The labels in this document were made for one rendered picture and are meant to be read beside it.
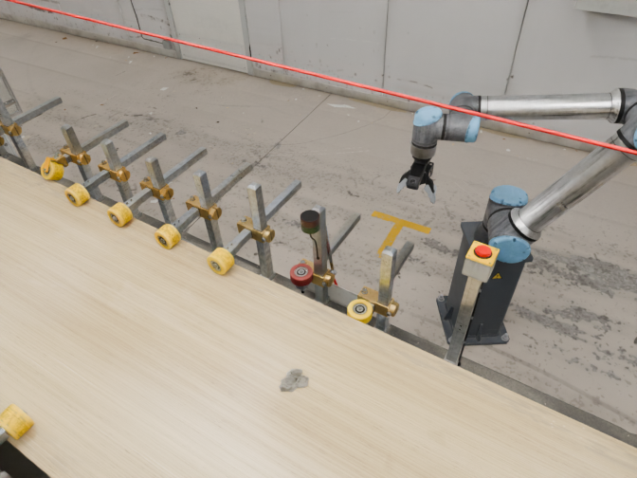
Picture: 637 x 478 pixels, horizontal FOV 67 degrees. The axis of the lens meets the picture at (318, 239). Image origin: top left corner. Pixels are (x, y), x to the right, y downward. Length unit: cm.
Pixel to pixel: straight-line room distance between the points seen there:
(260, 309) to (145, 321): 37
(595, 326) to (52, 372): 251
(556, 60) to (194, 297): 311
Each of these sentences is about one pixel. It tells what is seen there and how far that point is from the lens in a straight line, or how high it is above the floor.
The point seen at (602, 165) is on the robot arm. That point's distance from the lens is 186.
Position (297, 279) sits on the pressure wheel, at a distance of 166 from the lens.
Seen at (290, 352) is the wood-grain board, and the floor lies 90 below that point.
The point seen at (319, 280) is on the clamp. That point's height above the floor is 85.
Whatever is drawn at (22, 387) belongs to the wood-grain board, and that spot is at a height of 90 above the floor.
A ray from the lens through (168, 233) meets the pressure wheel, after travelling 182.
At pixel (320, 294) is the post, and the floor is 77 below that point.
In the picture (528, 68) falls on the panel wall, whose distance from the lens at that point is 404.
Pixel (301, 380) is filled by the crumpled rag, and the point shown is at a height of 91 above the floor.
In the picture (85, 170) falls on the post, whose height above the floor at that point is 88.
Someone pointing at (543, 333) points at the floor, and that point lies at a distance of 283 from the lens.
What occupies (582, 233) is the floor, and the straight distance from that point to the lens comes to 348.
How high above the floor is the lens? 215
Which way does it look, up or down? 44 degrees down
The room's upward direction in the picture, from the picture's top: 2 degrees counter-clockwise
